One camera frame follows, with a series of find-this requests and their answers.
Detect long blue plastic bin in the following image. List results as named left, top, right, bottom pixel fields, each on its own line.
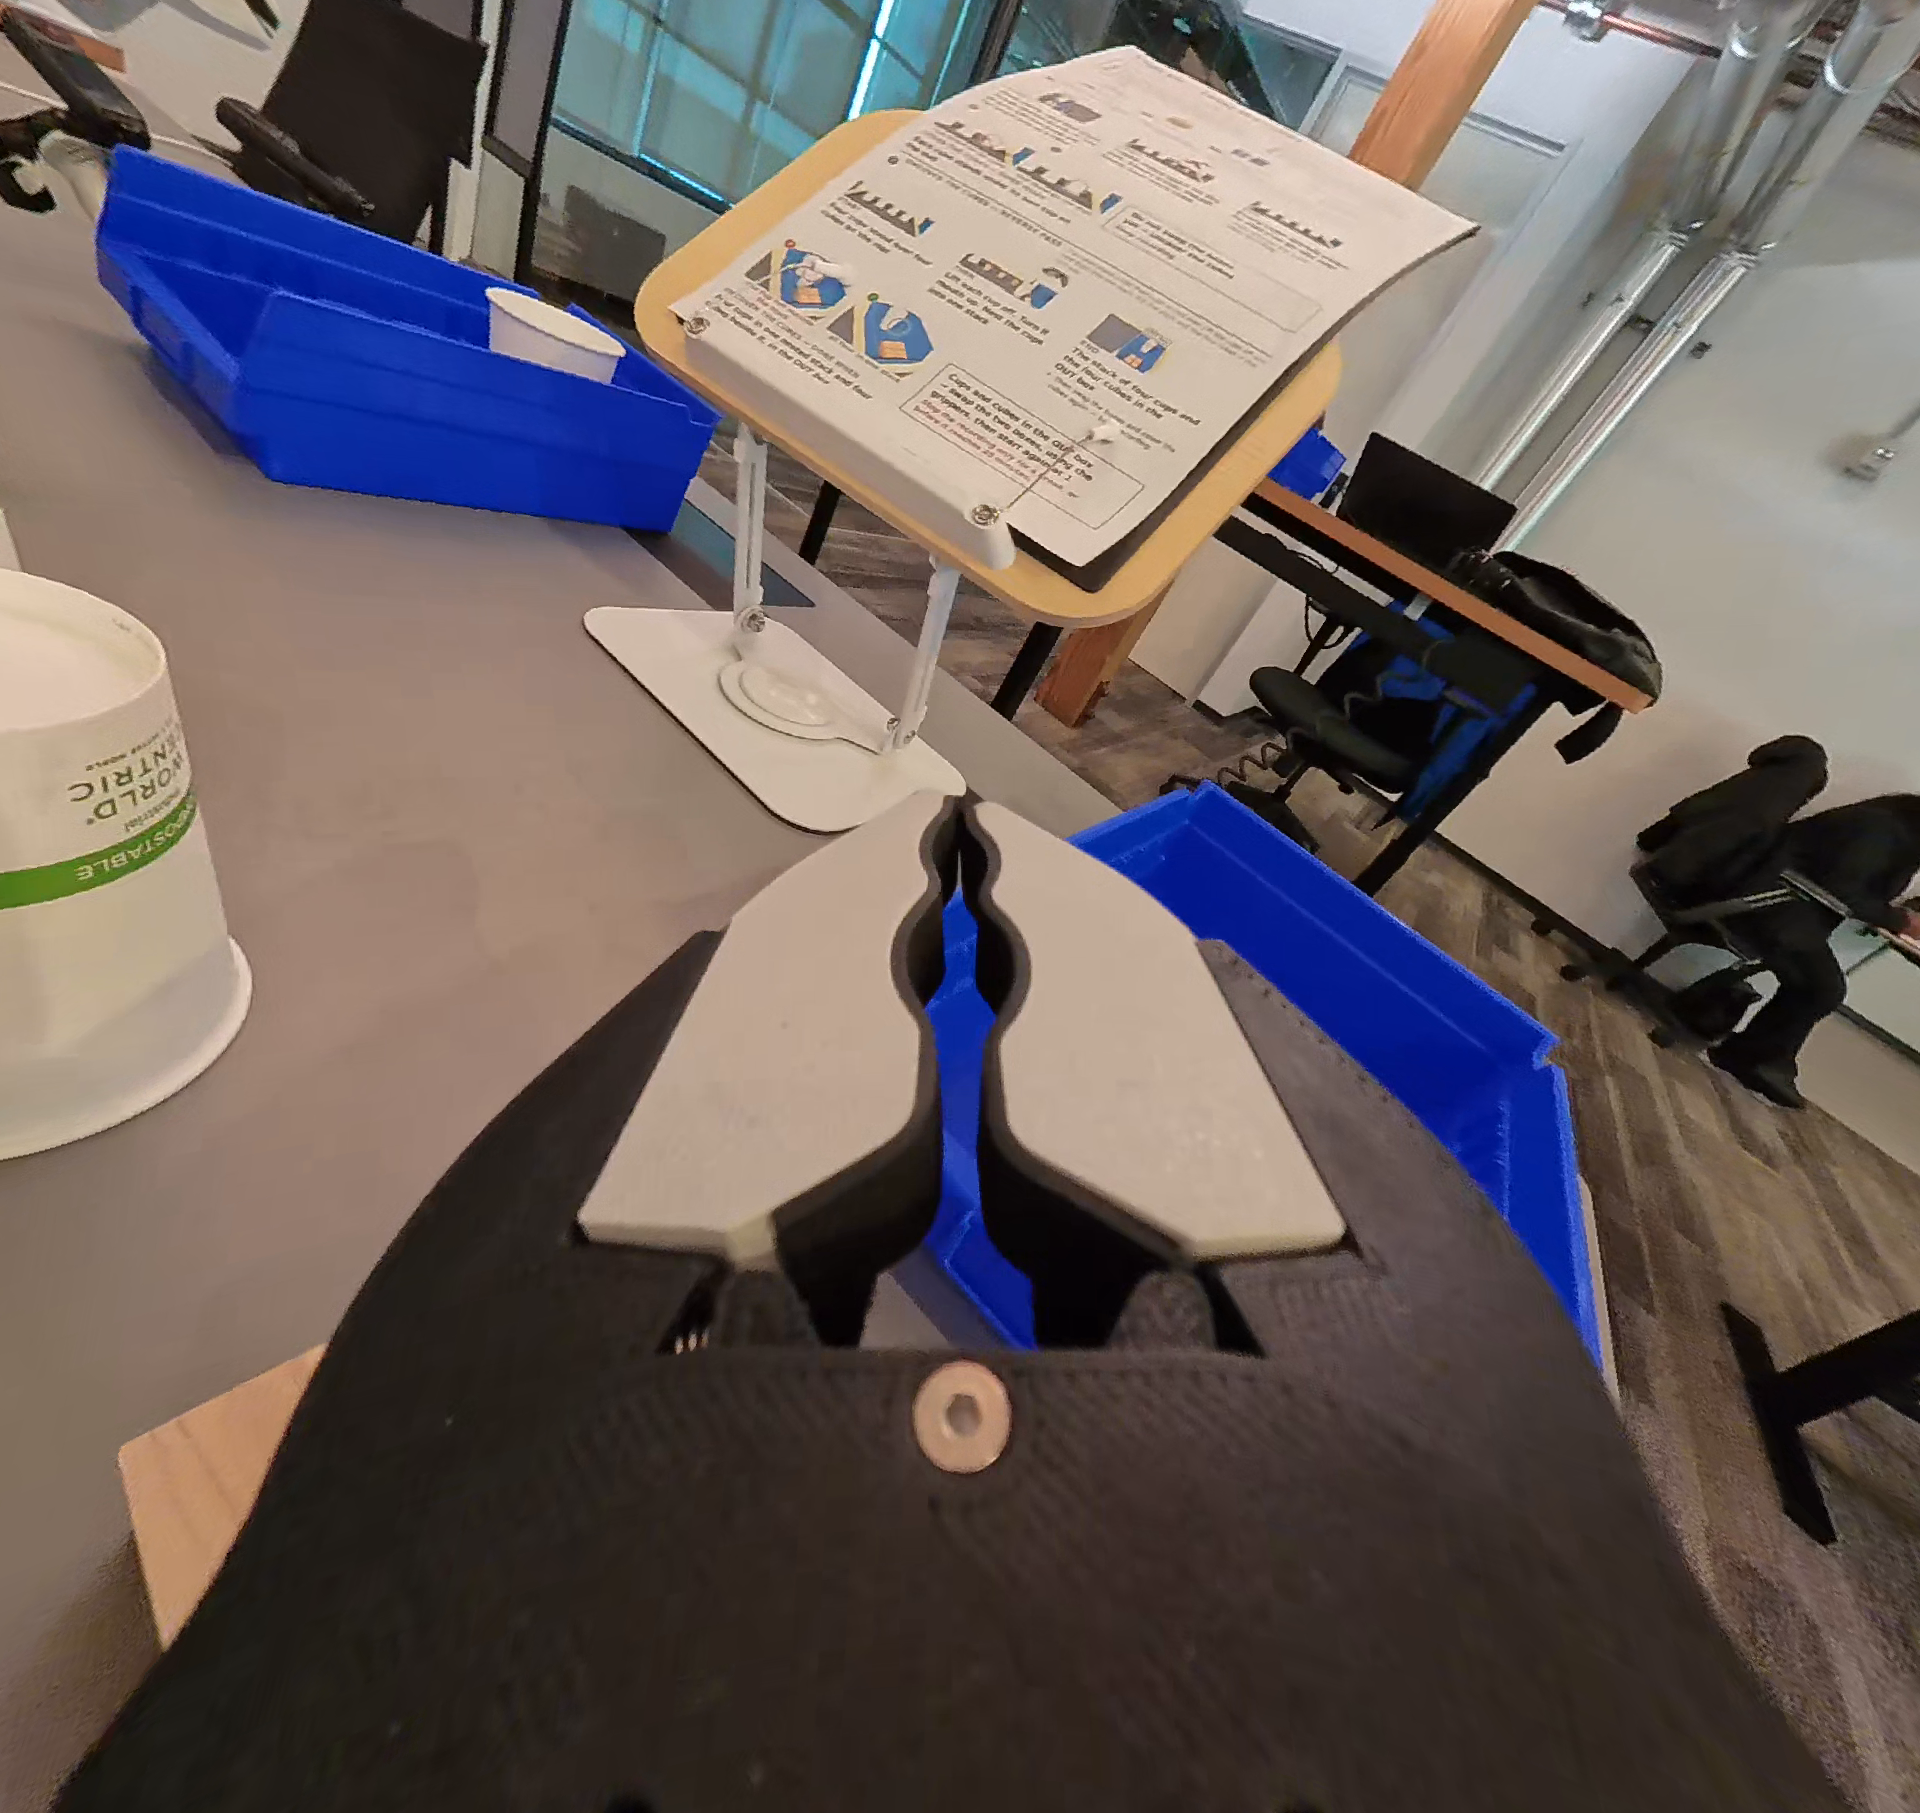
left=95, top=143, right=726, bottom=535

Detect grey desk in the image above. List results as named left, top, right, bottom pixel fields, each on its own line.
left=0, top=59, right=1621, bottom=1665

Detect office chair with blue cloth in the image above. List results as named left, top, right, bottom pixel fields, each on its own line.
left=1249, top=611, right=1546, bottom=892

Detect blue cloth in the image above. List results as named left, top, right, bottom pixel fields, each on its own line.
left=1326, top=643, right=1546, bottom=803

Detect black laptop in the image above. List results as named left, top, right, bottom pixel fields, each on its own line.
left=1336, top=432, right=1522, bottom=572

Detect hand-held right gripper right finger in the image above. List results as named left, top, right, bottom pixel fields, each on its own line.
left=963, top=800, right=1349, bottom=1349

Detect metal ceiling pipes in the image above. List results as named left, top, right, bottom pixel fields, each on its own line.
left=1184, top=0, right=1920, bottom=495

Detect wooden table black frame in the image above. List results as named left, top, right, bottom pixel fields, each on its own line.
left=1219, top=475, right=1655, bottom=717

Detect wooden cube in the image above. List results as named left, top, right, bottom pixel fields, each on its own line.
left=118, top=1342, right=328, bottom=1652

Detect white wooden document stand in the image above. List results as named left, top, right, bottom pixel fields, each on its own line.
left=582, top=106, right=1348, bottom=836

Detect white paper cup green band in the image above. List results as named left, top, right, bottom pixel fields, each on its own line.
left=0, top=568, right=254, bottom=1163
left=485, top=287, right=628, bottom=388

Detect black table leg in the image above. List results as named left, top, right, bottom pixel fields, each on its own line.
left=1721, top=1299, right=1920, bottom=1548

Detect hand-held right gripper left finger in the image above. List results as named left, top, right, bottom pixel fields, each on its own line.
left=576, top=789, right=966, bottom=1348

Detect wide blue plastic bin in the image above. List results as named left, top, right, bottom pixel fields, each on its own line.
left=917, top=778, right=1603, bottom=1358

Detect chair with black jacket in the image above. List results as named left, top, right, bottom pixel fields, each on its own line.
left=1627, top=733, right=1832, bottom=1052

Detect printed instruction sheet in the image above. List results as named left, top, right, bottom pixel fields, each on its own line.
left=703, top=44, right=1484, bottom=595

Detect wooden post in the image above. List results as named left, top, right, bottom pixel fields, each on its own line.
left=1035, top=0, right=1610, bottom=729

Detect black backpack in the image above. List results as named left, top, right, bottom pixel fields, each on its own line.
left=1443, top=548, right=1667, bottom=770

